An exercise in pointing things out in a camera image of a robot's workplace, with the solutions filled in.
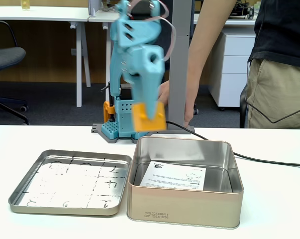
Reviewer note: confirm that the orange table clamp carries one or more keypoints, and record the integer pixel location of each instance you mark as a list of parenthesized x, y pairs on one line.
[(106, 112)]

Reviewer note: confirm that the person's hand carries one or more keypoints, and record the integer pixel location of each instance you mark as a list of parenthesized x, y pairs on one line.
[(192, 104)]

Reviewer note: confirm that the small wheeled robot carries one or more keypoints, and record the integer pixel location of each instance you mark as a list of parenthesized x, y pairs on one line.
[(243, 11)]

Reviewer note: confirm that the yellow jar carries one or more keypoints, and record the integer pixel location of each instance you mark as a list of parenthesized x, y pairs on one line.
[(25, 5)]

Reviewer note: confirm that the printed paper leaflet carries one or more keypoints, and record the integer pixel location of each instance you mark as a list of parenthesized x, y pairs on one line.
[(172, 176)]

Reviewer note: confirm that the grey desk leg column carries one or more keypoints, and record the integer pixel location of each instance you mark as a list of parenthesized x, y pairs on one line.
[(179, 62)]

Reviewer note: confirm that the dark blue office chair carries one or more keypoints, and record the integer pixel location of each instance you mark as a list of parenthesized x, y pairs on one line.
[(3, 56)]

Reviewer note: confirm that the white drawer cabinet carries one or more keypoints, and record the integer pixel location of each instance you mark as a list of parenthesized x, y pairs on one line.
[(234, 74)]

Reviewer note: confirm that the grey office chair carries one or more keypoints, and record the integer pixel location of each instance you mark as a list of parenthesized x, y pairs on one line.
[(243, 109)]

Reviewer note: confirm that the open metal tin box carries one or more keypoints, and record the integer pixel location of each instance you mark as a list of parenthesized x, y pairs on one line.
[(184, 206)]

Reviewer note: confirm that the white desk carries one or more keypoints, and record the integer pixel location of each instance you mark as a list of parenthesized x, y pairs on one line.
[(102, 17), (40, 13)]

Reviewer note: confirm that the metal tin lid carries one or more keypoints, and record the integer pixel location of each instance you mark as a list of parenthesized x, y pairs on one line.
[(65, 179)]

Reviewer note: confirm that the grey desk divider panel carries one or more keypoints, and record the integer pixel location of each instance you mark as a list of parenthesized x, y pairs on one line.
[(93, 7)]

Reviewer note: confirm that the person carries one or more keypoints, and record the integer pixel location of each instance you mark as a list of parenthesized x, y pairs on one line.
[(284, 87)]

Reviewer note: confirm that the yellow block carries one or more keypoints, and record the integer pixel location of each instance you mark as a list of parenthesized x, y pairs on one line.
[(142, 124)]

